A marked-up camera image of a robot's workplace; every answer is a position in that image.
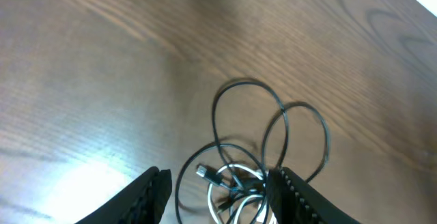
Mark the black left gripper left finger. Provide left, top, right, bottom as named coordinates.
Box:
left=77, top=167, right=172, bottom=224

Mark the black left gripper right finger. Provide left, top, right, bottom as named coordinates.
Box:
left=266, top=167, right=358, bottom=224

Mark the thick black USB cable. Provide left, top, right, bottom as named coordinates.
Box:
left=174, top=79, right=331, bottom=224

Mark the white USB cable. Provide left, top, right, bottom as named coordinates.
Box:
left=206, top=163, right=277, bottom=224

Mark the thin black USB cable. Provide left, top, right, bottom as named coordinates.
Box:
left=196, top=164, right=267, bottom=224

